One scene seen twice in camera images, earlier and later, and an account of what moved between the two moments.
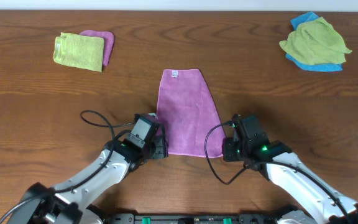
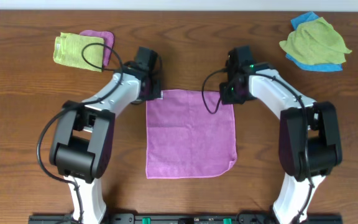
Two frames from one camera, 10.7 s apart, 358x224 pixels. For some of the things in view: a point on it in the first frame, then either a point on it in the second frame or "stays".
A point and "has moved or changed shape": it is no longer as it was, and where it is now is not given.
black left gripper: [163, 147] → [156, 94]
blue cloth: [328, 67] stays
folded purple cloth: [109, 40] stays
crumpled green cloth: [316, 42] stays
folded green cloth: [79, 51] stays
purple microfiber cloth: [186, 111] has moved or changed shape
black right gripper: [227, 152] → [226, 97]
